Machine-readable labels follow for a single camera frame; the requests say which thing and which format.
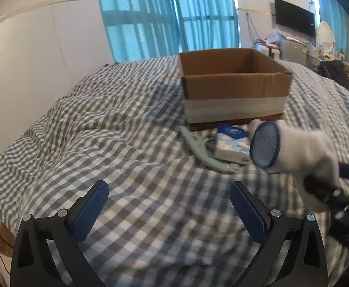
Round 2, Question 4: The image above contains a white sock with blue rim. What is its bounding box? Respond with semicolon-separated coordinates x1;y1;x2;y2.
248;119;340;213

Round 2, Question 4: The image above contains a black backpack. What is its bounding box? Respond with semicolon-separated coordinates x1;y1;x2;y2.
314;60;349;90

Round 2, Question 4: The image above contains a blue white tissue pack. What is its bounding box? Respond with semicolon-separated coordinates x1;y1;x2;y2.
214;124;250;165

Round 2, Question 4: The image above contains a green plastic hanger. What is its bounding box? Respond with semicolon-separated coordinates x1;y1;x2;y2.
179;126;240;174

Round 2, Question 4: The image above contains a white oval mirror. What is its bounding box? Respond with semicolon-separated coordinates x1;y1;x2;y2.
316;21;335;53

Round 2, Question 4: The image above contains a grey mini fridge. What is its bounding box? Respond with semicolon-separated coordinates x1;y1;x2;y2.
281;39;307;66

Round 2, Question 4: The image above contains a white suitcase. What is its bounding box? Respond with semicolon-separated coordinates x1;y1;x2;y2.
253;43;281;60

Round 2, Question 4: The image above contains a brown cardboard box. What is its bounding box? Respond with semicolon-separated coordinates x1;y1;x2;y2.
178;48;292;131

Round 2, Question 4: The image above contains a grey checked bed cover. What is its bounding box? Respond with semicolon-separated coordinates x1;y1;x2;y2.
0;54;349;287

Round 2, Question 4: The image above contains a far blue curtain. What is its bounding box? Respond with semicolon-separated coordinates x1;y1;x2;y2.
319;0;349;55

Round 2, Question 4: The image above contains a blue curtain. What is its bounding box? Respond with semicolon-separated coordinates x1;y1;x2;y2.
174;0;239;52
319;0;349;55
98;0;180;62

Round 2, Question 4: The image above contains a right blue curtain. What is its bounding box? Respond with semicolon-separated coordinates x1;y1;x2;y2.
174;0;239;52

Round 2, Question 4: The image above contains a left blue curtain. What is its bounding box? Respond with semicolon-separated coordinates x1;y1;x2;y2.
98;0;180;62

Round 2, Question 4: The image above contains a black wall television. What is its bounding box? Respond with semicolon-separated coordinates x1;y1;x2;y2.
274;0;316;38

